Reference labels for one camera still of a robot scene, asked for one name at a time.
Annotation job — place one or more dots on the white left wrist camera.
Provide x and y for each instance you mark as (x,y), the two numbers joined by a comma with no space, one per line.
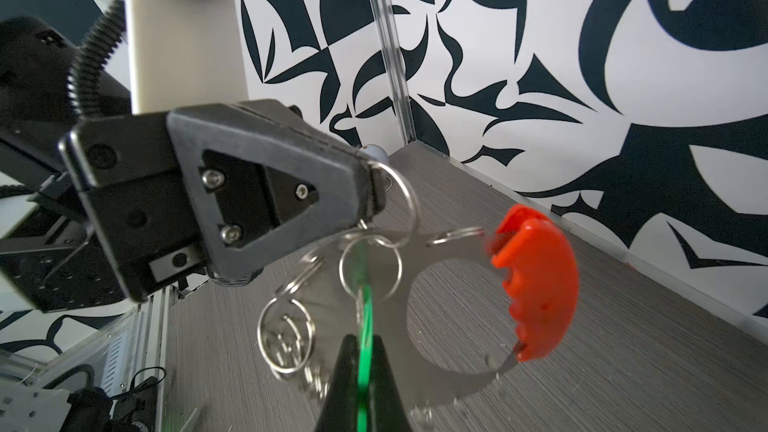
(183,53)

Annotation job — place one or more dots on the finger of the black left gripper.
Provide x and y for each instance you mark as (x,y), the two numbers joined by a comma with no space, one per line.
(263,183)

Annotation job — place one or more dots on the red handled keyring tool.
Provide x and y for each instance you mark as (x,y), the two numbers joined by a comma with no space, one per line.
(456,309)

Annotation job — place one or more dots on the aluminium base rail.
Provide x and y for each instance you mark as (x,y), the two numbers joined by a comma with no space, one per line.
(96,369)

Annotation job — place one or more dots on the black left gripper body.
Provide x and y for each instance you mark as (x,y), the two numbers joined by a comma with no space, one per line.
(130,184)

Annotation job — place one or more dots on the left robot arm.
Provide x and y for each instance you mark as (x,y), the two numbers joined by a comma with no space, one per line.
(54,260)

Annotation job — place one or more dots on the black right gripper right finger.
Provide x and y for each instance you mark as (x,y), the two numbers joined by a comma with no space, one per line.
(383,407)

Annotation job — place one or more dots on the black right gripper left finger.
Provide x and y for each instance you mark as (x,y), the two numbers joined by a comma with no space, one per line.
(339,412)

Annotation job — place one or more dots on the key with green tag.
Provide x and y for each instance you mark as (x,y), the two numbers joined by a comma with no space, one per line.
(365,337)

